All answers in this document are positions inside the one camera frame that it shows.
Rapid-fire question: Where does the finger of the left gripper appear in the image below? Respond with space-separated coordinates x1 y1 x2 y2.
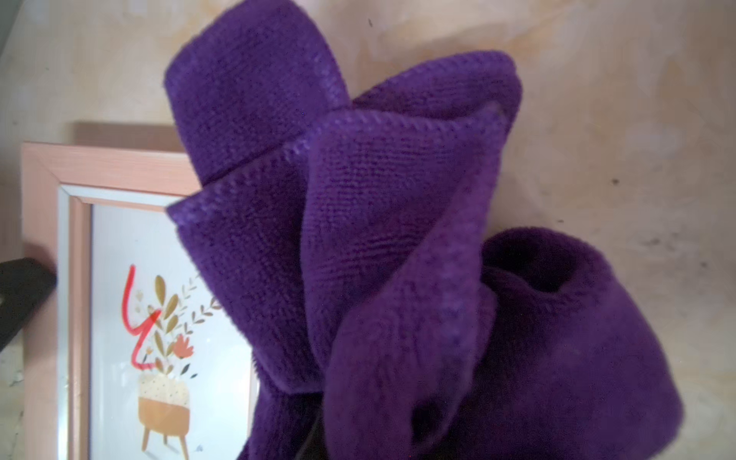
0 258 57 350

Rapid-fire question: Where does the pink picture frame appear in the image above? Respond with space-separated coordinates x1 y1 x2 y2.
21 143 258 459

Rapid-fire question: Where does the purple microfiber cloth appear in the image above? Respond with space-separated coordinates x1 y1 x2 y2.
165 1 683 459

